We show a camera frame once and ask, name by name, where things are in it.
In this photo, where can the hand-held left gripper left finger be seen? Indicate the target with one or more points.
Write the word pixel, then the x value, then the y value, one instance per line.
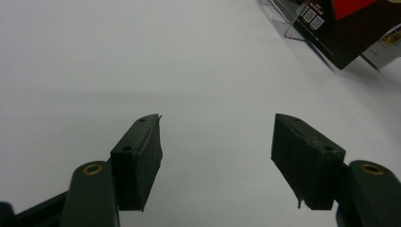
pixel 138 164

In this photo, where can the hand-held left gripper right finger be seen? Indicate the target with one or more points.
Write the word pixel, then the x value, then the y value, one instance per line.
pixel 309 164

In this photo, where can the black red cover book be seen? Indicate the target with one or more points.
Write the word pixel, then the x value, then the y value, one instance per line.
pixel 350 38

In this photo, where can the white picture grid book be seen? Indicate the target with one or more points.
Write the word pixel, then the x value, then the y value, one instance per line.
pixel 386 50

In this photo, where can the clear acrylic book rack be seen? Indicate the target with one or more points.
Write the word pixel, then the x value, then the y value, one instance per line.
pixel 279 14

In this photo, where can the white table sheet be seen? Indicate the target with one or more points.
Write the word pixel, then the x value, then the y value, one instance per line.
pixel 94 63

